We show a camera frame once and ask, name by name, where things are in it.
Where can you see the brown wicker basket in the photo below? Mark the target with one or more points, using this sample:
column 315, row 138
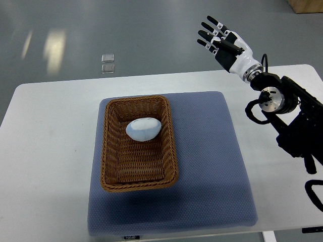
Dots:
column 128, row 165

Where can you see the clear floor plate lower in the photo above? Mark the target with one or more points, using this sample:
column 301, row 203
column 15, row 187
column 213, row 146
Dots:
column 107, row 68

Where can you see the blue foam cushion mat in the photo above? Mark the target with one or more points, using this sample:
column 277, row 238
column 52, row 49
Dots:
column 212, row 189

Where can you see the clear floor plate upper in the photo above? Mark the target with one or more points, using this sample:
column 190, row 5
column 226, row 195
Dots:
column 107, row 58

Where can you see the blue white plush toy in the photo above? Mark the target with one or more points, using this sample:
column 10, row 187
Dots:
column 143, row 129

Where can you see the wooden box corner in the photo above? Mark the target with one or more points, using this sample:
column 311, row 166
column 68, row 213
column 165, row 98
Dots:
column 306, row 6

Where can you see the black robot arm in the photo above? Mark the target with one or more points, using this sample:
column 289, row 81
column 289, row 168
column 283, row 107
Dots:
column 286, row 173

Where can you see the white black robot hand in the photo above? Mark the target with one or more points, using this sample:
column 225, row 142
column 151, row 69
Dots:
column 230, row 50

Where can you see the clear floor plate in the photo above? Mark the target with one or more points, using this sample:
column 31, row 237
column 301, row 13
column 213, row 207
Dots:
column 107, row 68
column 107, row 58

